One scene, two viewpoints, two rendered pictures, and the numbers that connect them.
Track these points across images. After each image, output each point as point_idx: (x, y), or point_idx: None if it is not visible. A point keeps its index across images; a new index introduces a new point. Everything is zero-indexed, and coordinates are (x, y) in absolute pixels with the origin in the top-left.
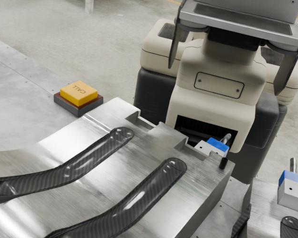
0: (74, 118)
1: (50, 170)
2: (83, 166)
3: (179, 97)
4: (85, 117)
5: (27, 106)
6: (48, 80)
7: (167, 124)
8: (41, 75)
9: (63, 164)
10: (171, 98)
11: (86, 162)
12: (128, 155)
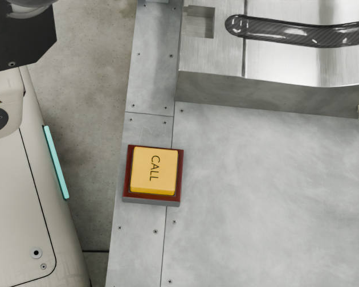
0: (189, 156)
1: (335, 45)
2: (301, 36)
3: (15, 75)
4: (245, 73)
5: (217, 226)
6: (137, 260)
7: (22, 114)
8: (134, 281)
9: (318, 46)
10: (20, 89)
11: (295, 36)
12: (261, 6)
